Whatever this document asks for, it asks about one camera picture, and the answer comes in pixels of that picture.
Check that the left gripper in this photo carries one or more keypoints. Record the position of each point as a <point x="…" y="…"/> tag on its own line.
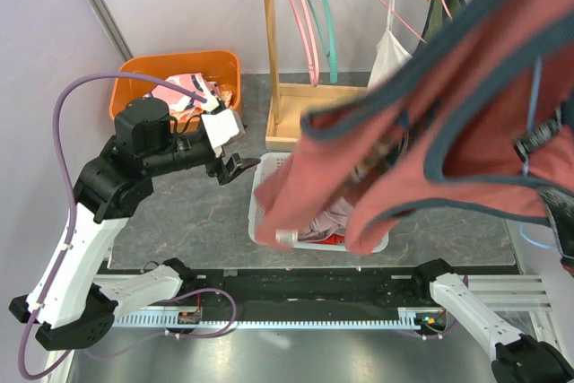
<point x="218" y="168"/>

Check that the mauve tank top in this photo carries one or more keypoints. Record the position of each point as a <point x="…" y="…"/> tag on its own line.
<point x="329" y="223"/>

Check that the dusty rose tank top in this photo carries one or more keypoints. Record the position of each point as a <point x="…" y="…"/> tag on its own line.
<point x="448" y="129"/>

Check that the red tank top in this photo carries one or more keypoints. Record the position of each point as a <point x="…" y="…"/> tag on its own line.
<point x="333" y="240"/>

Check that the blue wire hanger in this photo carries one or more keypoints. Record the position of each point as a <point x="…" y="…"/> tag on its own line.
<point x="530" y="123"/>

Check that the teal plastic hanger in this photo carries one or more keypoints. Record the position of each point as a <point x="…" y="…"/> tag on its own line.
<point x="326" y="35"/>

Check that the pink plastic hanger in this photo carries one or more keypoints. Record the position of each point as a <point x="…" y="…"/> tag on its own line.
<point x="303" y="20"/>

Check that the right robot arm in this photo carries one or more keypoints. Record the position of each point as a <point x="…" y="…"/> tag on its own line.
<point x="515" y="356"/>

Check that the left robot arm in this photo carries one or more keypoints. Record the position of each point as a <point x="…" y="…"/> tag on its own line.
<point x="72" y="311"/>

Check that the white tank top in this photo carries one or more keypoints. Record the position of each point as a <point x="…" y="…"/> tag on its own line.
<point x="390" y="55"/>

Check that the green tank top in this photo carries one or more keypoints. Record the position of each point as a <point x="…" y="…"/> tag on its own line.
<point x="439" y="13"/>

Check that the white plastic basket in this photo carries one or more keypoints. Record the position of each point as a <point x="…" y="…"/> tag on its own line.
<point x="270" y="163"/>

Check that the wooden clothes rack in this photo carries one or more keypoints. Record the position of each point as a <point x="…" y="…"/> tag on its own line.
<point x="289" y="100"/>

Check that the orange plastic bin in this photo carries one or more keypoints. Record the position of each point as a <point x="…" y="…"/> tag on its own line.
<point x="160" y="98"/>

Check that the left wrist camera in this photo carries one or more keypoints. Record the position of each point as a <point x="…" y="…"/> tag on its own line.
<point x="222" y="125"/>

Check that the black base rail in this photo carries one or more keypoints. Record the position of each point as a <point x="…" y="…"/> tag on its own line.
<point x="314" y="292"/>

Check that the slotted cable duct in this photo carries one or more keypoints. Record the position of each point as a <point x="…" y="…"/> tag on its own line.
<point x="178" y="319"/>

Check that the aluminium wall profile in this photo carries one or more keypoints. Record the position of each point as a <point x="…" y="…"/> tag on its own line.
<point x="111" y="27"/>

